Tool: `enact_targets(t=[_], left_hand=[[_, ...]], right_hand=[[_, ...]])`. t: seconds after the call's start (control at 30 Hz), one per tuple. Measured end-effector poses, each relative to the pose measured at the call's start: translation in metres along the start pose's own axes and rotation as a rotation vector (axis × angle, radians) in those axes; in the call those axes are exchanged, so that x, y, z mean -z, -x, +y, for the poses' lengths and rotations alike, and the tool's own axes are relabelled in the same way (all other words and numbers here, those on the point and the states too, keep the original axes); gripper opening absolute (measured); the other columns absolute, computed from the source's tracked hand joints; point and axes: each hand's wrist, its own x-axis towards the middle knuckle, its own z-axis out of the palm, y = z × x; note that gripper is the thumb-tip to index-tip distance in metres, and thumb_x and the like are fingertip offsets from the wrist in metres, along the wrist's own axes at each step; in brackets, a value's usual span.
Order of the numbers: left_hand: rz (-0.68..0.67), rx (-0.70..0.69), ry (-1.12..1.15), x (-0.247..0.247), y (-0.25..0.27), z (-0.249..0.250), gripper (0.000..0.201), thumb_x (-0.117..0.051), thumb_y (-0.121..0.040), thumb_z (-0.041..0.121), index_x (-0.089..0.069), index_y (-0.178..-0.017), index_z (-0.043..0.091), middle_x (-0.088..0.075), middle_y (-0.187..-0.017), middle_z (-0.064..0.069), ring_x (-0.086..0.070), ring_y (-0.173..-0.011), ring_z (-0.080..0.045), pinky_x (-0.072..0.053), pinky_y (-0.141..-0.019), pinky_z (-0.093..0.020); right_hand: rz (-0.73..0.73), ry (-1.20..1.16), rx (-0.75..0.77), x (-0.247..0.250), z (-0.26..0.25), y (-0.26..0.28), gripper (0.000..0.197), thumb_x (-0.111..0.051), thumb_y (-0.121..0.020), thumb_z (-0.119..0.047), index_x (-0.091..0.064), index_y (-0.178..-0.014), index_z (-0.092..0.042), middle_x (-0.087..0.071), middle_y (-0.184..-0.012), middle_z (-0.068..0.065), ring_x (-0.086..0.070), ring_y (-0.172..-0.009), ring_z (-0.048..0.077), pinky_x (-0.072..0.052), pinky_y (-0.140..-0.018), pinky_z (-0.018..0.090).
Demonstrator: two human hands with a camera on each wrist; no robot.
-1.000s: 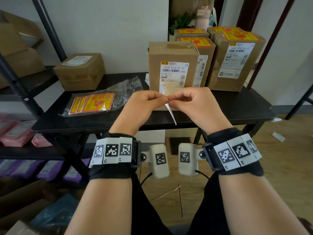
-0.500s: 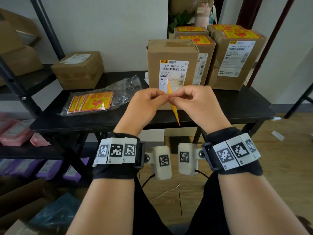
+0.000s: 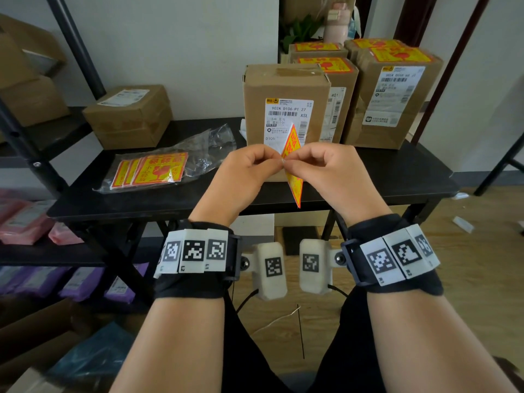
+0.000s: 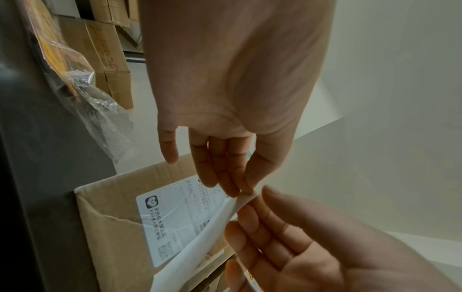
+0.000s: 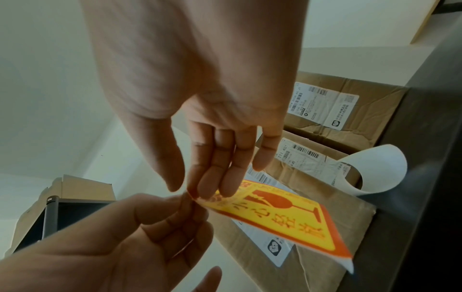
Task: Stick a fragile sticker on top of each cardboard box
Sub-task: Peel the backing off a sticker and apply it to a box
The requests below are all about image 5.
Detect black metal shelf rack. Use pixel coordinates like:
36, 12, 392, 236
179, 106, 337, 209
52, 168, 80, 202
41, 195, 116, 241

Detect person's left hand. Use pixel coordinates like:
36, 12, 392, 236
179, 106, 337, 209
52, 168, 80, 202
0, 192, 223, 292

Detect person's right hand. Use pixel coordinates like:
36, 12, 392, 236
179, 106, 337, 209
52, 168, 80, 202
79, 0, 309, 201

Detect large plain cardboard box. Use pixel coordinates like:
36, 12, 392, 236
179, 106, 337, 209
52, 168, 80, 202
47, 174, 116, 202
3, 185, 50, 257

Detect cardboard parcel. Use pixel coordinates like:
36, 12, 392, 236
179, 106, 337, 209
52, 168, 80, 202
207, 147, 377, 292
282, 71, 411, 155
266, 129, 364, 190

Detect wood-top desk black legs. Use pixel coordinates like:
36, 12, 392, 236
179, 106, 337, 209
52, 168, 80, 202
409, 0, 462, 45

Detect single red yellow sticker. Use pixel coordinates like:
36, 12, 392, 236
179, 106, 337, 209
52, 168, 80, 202
192, 179, 354, 259

